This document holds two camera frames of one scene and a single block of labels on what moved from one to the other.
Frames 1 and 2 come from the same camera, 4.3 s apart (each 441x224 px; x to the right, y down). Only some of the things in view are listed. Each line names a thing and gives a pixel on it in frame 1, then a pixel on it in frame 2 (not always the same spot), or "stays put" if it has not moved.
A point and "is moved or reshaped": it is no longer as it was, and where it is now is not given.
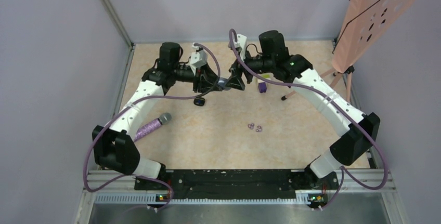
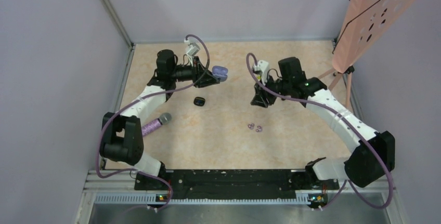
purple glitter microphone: x=163 y=119 stays put
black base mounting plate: x=230 y=185 stays put
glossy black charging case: x=199 y=101 stays put
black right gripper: x=235 y=80 → x=262 y=97
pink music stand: x=376 y=9 stays put
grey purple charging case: x=222 y=82 is moved or reshaped
